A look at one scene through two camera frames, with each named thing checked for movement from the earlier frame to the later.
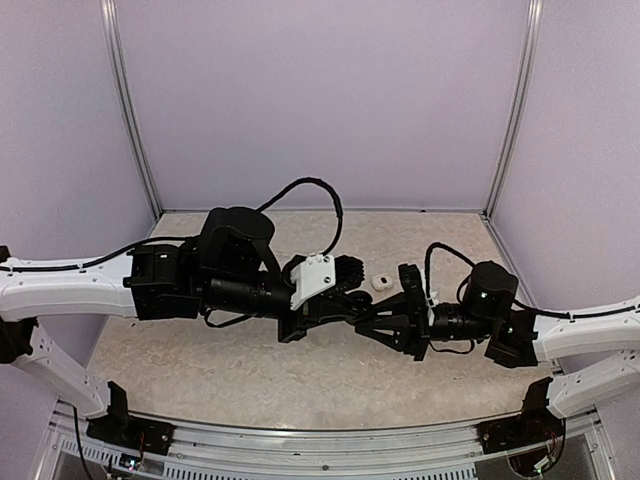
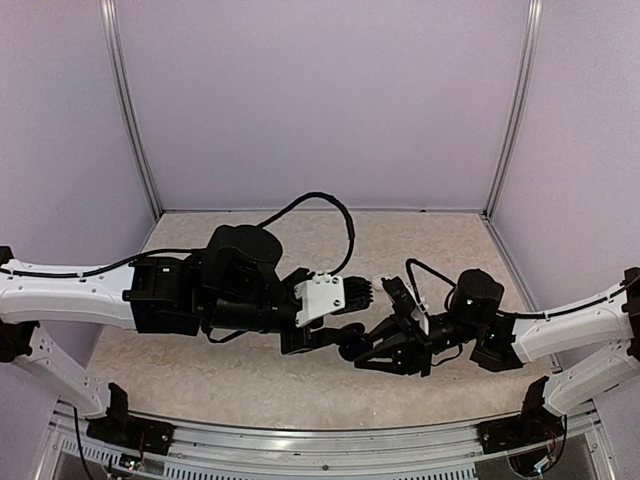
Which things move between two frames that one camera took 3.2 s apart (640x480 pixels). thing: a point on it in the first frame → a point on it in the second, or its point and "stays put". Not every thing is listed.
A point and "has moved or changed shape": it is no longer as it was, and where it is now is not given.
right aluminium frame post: x=529 y=44 stays put
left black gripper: x=313 y=313 → x=312 y=340
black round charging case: x=360 y=299 has moved or changed shape
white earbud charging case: x=381 y=282 stays put
